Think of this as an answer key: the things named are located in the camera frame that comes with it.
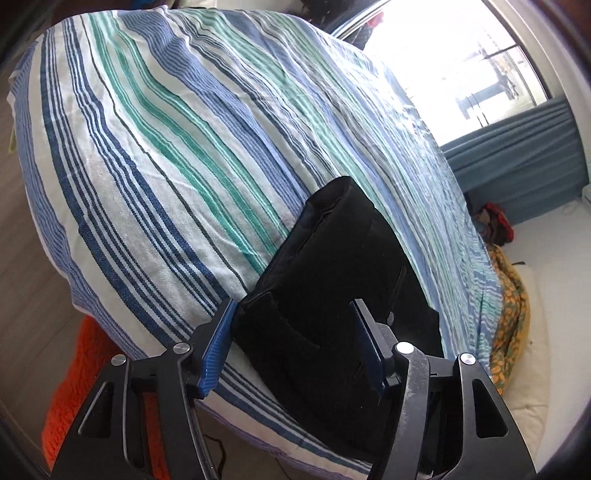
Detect black cable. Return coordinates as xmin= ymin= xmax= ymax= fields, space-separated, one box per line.
xmin=198 ymin=431 xmax=227 ymax=480

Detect blue curtain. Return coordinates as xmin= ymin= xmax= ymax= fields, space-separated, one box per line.
xmin=441 ymin=97 xmax=587 ymax=227

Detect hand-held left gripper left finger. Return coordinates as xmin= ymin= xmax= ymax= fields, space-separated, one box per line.
xmin=51 ymin=298 xmax=238 ymax=480

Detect red and dark cloth pile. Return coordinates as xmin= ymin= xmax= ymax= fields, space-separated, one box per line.
xmin=468 ymin=196 xmax=515 ymax=245

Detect cream pillow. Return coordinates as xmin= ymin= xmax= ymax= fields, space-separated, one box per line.
xmin=499 ymin=222 xmax=591 ymax=462

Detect green blanket with orange print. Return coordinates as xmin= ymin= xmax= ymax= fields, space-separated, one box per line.
xmin=487 ymin=244 xmax=532 ymax=398

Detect black pants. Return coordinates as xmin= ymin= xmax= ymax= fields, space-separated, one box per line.
xmin=231 ymin=176 xmax=462 ymax=480

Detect window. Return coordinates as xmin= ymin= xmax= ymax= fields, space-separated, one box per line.
xmin=332 ymin=0 xmax=568 ymax=148

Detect orange knitted rug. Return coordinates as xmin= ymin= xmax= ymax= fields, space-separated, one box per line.
xmin=41 ymin=318 xmax=171 ymax=480

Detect blue green striped blanket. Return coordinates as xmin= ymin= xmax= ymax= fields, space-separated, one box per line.
xmin=9 ymin=4 xmax=504 ymax=480

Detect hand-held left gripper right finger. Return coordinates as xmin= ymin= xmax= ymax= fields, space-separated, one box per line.
xmin=348 ymin=299 xmax=539 ymax=480

